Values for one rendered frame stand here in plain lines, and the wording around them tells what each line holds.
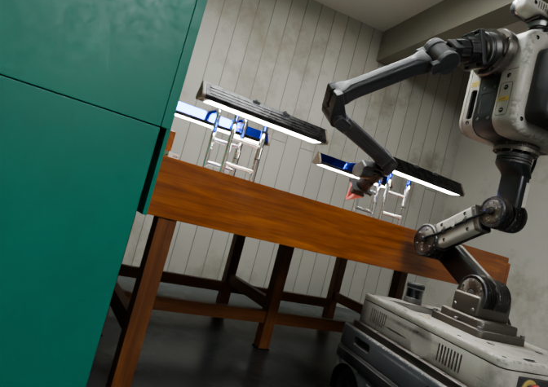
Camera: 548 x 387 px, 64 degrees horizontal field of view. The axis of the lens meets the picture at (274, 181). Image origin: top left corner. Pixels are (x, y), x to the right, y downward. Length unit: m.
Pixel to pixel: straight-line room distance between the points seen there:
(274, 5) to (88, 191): 3.04
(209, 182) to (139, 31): 0.49
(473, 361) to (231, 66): 3.00
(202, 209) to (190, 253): 2.27
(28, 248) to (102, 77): 0.49
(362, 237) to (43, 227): 1.12
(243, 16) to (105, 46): 2.69
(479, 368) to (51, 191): 1.22
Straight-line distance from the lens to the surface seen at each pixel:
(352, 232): 1.73
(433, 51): 1.53
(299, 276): 3.99
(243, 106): 1.79
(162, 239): 1.41
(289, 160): 3.85
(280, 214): 1.54
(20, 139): 1.29
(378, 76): 1.45
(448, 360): 1.44
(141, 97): 1.33
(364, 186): 1.79
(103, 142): 1.30
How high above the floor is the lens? 0.68
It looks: 4 degrees up
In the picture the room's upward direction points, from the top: 15 degrees clockwise
